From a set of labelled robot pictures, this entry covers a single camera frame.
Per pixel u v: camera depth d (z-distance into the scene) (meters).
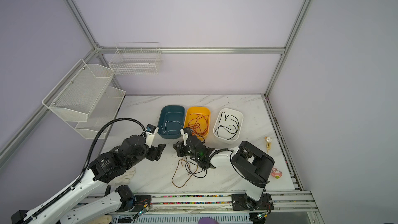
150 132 0.60
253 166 0.46
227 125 1.02
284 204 0.75
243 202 0.74
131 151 0.50
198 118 1.03
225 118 1.04
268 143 0.93
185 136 0.78
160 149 0.63
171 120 1.03
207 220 0.70
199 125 1.01
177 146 0.84
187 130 0.75
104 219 0.67
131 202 0.66
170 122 1.01
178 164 0.82
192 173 0.82
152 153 0.61
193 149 0.65
